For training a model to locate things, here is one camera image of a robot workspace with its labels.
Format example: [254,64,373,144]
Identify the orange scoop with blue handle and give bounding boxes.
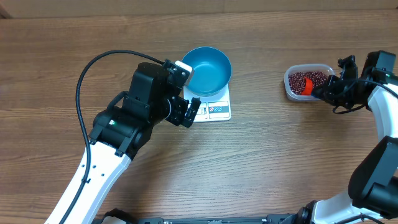
[301,77,313,96]

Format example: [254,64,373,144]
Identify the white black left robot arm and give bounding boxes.
[46,60,201,223]

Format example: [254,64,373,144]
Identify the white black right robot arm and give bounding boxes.
[266,50,397,224]

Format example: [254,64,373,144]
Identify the white digital kitchen scale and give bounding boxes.
[183,86,232,123]

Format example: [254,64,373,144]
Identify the blue bowl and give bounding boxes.
[182,47,233,96]

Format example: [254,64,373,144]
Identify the clear plastic container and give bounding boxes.
[284,63,335,101]

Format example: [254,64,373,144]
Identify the red beans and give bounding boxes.
[288,71,328,95]

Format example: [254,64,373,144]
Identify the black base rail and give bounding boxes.
[91,208,297,224]

